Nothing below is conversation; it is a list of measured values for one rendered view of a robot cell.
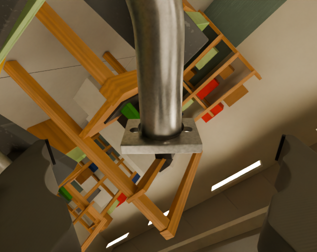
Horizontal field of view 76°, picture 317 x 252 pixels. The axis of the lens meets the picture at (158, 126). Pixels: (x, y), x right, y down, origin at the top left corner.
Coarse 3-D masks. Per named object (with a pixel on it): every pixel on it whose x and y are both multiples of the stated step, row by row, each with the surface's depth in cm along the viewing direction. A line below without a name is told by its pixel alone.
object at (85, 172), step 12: (84, 168) 535; (96, 168) 562; (72, 180) 535; (84, 180) 532; (96, 180) 592; (132, 180) 625; (96, 192) 521; (108, 192) 593; (120, 192) 558; (108, 204) 513; (108, 216) 507
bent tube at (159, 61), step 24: (144, 0) 10; (168, 0) 10; (144, 24) 11; (168, 24) 11; (144, 48) 11; (168, 48) 11; (144, 72) 12; (168, 72) 12; (144, 96) 13; (168, 96) 12; (144, 120) 14; (168, 120) 13; (192, 120) 16; (120, 144) 13; (144, 144) 13; (168, 144) 13; (192, 144) 13
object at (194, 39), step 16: (0, 0) 14; (16, 0) 14; (96, 0) 14; (112, 0) 14; (0, 16) 15; (16, 16) 15; (112, 16) 15; (128, 16) 15; (0, 32) 15; (128, 32) 15; (192, 32) 15; (0, 48) 17; (192, 48) 16
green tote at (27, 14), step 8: (32, 0) 25; (40, 0) 26; (24, 8) 26; (32, 8) 26; (24, 16) 26; (32, 16) 27; (16, 24) 26; (24, 24) 27; (16, 32) 27; (8, 40) 27; (16, 40) 28; (8, 48) 28; (0, 56) 28
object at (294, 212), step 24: (288, 144) 10; (288, 168) 8; (312, 168) 8; (288, 192) 7; (312, 192) 7; (288, 216) 6; (312, 216) 6; (264, 240) 6; (288, 240) 6; (312, 240) 6
